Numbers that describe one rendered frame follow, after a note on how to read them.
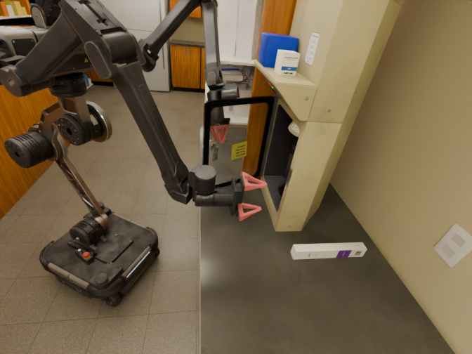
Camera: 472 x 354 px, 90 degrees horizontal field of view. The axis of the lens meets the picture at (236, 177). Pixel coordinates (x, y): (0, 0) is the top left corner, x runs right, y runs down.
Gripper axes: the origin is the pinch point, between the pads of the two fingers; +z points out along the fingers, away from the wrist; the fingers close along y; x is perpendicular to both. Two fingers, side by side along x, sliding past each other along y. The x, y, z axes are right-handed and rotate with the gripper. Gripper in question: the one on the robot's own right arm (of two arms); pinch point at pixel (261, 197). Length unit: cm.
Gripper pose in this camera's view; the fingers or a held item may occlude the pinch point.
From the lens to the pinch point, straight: 72.7
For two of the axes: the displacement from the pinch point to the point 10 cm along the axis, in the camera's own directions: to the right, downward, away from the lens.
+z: 9.9, 0.2, 1.6
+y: 1.1, -8.1, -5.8
